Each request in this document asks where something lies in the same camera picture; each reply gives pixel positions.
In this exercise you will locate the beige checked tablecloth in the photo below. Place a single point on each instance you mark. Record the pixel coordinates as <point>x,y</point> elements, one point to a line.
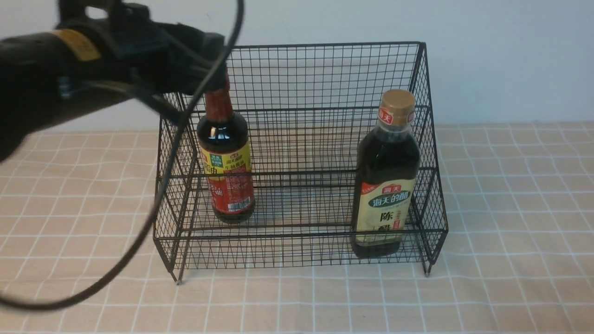
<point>518,257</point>

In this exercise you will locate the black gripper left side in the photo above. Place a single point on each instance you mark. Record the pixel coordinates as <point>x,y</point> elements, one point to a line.
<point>127,48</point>

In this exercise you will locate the cream label vinegar bottle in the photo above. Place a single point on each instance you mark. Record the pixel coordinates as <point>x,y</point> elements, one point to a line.
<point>388,161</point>

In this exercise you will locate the red label soy sauce bottle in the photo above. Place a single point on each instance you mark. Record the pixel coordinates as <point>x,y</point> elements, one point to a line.
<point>225,152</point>

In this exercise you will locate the black wire mesh rack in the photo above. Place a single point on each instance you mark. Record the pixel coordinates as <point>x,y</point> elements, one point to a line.
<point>307,107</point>

